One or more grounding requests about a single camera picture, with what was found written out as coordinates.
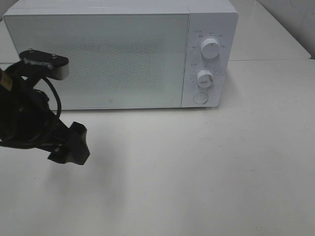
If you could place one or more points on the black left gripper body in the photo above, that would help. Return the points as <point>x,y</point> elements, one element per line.
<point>35,125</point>

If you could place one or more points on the round white door-release button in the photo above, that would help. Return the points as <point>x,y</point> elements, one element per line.
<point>200,98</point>

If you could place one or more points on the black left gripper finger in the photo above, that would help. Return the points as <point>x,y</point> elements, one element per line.
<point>75,149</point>

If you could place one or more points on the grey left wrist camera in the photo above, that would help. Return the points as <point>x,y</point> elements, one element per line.
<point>45,64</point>

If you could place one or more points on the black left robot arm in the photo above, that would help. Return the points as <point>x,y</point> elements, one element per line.
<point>8,106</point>

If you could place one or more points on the white microwave oven body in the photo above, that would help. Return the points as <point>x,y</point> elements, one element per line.
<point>217,18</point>

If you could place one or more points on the white microwave door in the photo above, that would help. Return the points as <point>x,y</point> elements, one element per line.
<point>115,61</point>

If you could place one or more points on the white timer knob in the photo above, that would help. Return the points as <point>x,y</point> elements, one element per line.
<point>205,79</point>

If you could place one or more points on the upper white power knob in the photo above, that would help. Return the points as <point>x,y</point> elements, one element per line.
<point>210,47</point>

